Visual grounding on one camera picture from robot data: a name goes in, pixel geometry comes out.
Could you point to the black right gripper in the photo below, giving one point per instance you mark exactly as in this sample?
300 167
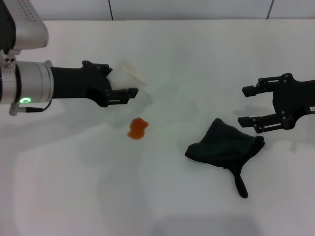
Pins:
297 98

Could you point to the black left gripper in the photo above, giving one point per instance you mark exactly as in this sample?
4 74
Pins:
76 83

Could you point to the white paper cup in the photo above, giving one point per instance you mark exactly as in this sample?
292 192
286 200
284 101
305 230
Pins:
125 75

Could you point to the dark blue rag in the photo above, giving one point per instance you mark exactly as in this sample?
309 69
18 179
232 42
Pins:
221 145

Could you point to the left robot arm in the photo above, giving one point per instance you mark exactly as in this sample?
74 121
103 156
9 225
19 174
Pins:
32 81

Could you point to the brown water stain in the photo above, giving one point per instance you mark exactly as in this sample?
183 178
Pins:
137 129

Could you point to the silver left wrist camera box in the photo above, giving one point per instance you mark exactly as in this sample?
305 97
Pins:
27 27

